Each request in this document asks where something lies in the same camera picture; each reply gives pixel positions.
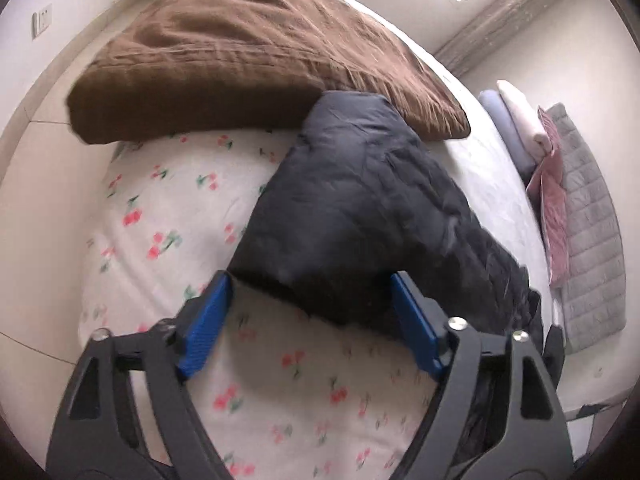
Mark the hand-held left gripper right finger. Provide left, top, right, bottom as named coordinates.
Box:
left=390, top=271, right=576, bottom=480

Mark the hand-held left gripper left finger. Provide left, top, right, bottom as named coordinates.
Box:
left=45, top=270, right=236, bottom=480

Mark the black puffer jacket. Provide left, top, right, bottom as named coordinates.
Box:
left=227, top=91, right=567, bottom=466

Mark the bed with cherry print sheet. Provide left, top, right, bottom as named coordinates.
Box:
left=77, top=0, right=566, bottom=480

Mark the grey padded headboard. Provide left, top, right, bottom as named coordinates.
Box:
left=545, top=102, right=627, bottom=356

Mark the light blue folded blanket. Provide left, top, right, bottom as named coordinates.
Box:
left=479, top=89, right=538, bottom=181

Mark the dark pink velvet pillow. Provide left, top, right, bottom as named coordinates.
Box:
left=536, top=105, right=559, bottom=161

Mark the brown pillow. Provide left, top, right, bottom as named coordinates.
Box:
left=66, top=0, right=472, bottom=145

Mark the sheer patterned curtain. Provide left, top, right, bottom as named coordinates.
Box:
left=432, top=0, right=581, bottom=68

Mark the white wall socket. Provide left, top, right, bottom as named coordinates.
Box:
left=32, top=3, right=54, bottom=40

